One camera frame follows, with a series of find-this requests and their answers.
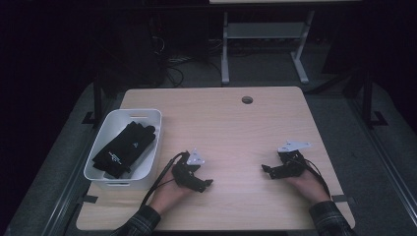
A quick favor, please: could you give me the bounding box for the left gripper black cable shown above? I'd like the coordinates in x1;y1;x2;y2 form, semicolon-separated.
141;150;190;207

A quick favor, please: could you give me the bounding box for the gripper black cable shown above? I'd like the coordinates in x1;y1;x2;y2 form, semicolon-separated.
141;150;190;207
301;156;331;198

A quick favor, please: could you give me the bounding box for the floor cable bundle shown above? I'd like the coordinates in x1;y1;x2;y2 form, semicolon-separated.
161;53;224;89

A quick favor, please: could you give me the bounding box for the white metal table frame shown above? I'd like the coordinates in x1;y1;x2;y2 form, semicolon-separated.
220;9;316;86

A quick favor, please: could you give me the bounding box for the grey strap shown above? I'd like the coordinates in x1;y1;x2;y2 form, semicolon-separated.
78;195;98;205
330;195;357;205

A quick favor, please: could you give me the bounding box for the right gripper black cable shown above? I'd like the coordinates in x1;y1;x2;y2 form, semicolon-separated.
301;156;331;198

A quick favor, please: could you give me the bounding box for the black metal stand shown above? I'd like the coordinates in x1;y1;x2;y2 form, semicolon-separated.
82;65;103;126
362;68;389;129

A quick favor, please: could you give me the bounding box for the person's left hand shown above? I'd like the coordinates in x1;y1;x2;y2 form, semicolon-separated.
149;168;195;215

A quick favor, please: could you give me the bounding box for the white plastic bin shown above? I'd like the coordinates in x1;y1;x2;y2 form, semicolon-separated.
83;108;163;191

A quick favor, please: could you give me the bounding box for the person's right hand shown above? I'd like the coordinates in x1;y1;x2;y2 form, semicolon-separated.
288;169;330;206

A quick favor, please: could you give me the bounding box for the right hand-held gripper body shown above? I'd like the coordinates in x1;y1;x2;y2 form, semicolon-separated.
277;141;313;178

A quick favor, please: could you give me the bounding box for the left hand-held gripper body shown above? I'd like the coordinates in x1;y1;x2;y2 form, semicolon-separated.
171;147;206;191

